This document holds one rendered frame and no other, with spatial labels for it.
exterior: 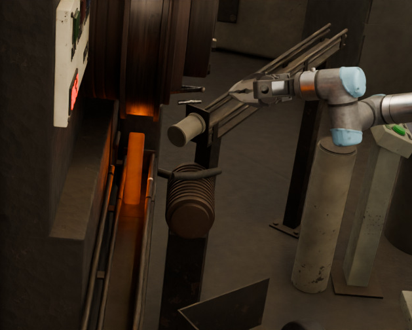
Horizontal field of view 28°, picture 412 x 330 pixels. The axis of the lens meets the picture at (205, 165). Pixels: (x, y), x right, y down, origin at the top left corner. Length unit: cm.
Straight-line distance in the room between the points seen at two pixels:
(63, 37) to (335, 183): 148
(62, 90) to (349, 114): 101
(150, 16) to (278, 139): 230
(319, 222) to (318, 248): 10
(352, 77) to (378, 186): 65
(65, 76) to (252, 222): 191
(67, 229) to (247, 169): 209
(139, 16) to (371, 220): 144
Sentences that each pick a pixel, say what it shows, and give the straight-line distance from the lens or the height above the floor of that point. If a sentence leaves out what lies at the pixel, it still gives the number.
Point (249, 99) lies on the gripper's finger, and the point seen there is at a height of 75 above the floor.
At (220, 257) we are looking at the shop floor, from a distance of 282.
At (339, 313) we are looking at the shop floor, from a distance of 268.
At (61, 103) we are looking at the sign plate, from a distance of 121.
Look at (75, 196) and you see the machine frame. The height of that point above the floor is 87.
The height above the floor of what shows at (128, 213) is 66.
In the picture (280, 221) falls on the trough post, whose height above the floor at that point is 1.
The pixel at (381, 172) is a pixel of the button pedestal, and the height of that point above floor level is 44.
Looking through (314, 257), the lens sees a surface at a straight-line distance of 265.
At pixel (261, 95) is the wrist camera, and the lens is 205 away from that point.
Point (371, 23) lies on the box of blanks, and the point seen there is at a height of 49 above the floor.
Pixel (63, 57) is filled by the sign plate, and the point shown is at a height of 117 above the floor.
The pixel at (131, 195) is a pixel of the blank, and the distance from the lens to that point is 174.
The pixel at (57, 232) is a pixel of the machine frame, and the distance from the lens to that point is 133.
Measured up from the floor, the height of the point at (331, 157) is 50.
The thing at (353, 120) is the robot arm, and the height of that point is 78.
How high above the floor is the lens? 162
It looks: 29 degrees down
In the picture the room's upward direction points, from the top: 7 degrees clockwise
